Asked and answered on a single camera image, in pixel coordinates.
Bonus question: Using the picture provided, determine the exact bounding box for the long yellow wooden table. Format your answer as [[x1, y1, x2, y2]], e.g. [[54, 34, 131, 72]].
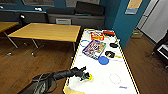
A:
[[0, 21, 21, 50], [8, 22, 82, 53]]

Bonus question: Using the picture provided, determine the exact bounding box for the yellow air hockey table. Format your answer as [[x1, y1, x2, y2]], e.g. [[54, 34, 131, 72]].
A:
[[61, 28, 142, 94]]

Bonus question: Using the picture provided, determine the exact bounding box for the dark grey low sofa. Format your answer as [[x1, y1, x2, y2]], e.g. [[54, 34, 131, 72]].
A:
[[0, 10, 48, 25]]

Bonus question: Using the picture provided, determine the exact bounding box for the brown cardboard box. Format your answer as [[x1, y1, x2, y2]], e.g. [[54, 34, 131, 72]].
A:
[[130, 29, 145, 41]]

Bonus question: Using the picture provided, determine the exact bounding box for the interior glass window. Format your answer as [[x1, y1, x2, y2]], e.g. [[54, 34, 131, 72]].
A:
[[0, 0, 18, 6], [64, 0, 101, 10], [21, 0, 56, 8]]

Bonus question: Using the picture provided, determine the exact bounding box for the grey wall sofa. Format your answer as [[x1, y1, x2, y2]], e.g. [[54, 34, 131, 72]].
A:
[[45, 7, 107, 31]]

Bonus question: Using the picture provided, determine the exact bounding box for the pale yellow wall sign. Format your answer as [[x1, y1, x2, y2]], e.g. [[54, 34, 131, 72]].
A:
[[124, 0, 144, 16]]

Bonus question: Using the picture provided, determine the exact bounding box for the yellow plastic cup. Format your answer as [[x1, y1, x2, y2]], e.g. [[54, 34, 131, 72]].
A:
[[80, 73, 95, 83]]

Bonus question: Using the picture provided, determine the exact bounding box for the colourful board game box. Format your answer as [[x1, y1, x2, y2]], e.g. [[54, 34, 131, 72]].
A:
[[82, 39, 107, 60]]

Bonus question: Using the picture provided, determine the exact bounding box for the black sofa back cushion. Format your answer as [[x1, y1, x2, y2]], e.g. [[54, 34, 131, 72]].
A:
[[74, 1, 107, 17]]

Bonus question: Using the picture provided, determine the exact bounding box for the white paper sign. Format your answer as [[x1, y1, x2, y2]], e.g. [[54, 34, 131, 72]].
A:
[[55, 18, 73, 27]]

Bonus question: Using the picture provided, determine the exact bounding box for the flat red box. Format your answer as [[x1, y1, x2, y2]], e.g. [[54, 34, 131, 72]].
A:
[[102, 29, 116, 37]]

